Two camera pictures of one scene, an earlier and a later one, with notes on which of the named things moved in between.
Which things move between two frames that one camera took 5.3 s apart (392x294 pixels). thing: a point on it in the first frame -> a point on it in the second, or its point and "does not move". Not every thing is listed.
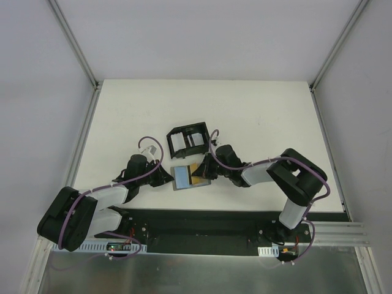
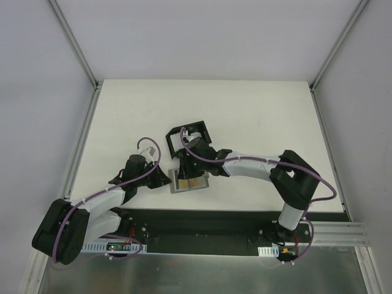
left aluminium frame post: (74, 43) does not move
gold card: (197, 180) -> (183, 184)
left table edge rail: (86, 125) does not move
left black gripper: (156, 174) does not move
